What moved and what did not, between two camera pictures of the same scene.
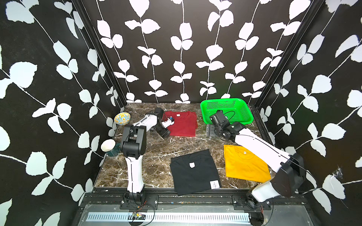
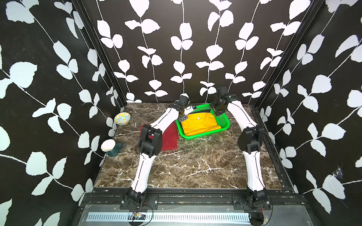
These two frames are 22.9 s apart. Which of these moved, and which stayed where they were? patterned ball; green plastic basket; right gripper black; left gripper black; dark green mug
Moved: left gripper black; green plastic basket; right gripper black
Stayed: dark green mug; patterned ball
